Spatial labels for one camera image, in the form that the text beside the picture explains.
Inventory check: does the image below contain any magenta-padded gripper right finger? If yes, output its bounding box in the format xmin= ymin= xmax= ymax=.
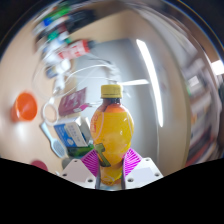
xmin=121 ymin=147 xmax=164 ymax=190

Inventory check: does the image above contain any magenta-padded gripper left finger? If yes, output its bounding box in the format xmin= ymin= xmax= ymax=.
xmin=59 ymin=148 xmax=101 ymax=190

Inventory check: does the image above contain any yellow drink bottle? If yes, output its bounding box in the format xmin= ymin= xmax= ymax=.
xmin=89 ymin=84 xmax=135 ymax=187

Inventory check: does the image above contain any dark green bottle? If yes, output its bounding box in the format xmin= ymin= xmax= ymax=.
xmin=66 ymin=143 xmax=95 ymax=159

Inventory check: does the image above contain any white and blue carton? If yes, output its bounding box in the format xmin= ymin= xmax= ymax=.
xmin=53 ymin=115 xmax=93 ymax=148

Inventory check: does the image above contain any light blue hairbrush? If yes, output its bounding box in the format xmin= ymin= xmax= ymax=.
xmin=39 ymin=121 xmax=68 ymax=159

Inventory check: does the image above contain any round red coaster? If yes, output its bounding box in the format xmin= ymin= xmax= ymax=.
xmin=30 ymin=159 xmax=49 ymax=173

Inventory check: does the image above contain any magenta pouch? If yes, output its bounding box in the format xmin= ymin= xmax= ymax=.
xmin=58 ymin=87 xmax=91 ymax=117

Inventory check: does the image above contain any under-shelf light bar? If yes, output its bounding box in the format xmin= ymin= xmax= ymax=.
xmin=135 ymin=38 xmax=165 ymax=128

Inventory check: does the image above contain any orange plastic cup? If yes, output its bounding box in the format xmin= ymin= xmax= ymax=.
xmin=10 ymin=91 xmax=39 ymax=123

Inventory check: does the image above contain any red and white canister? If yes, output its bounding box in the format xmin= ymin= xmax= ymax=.
xmin=56 ymin=39 xmax=98 ymax=61

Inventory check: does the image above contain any white cable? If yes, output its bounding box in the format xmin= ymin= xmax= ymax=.
xmin=31 ymin=59 xmax=118 ymax=126

